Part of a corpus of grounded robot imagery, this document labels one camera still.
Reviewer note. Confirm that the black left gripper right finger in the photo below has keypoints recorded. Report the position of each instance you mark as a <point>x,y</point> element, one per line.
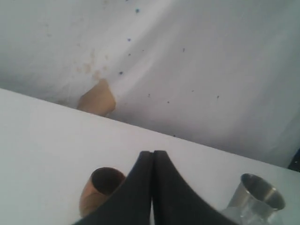
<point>174,201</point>

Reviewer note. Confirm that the brown wooden cup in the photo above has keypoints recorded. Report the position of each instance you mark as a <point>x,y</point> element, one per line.
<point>100,186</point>

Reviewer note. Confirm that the stainless steel cup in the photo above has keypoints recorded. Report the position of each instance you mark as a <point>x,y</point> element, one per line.
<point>257,194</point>

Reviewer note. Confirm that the dark object behind table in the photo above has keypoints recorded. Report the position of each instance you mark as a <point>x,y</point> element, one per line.
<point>295,163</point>

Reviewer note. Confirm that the translucent plastic measuring tub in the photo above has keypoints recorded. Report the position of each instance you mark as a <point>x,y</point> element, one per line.
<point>248,217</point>

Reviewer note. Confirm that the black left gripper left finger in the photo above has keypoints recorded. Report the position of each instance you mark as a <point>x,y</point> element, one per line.
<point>130,204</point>

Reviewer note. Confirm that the white stained backdrop sheet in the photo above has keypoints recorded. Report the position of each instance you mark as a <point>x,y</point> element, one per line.
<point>222,73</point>

